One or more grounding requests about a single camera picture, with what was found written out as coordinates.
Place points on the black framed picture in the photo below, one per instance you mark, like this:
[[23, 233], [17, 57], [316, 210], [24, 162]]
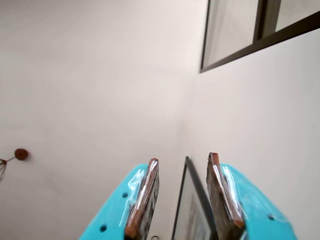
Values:
[[190, 212]]

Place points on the dark framed window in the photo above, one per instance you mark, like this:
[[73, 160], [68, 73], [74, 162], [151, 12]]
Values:
[[230, 32]]

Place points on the wall lamp with wooden mount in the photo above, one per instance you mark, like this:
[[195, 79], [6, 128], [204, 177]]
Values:
[[21, 154]]

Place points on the teal gripper finger with brown pad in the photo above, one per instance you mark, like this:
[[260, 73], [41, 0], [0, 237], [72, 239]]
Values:
[[112, 212], [255, 212]]

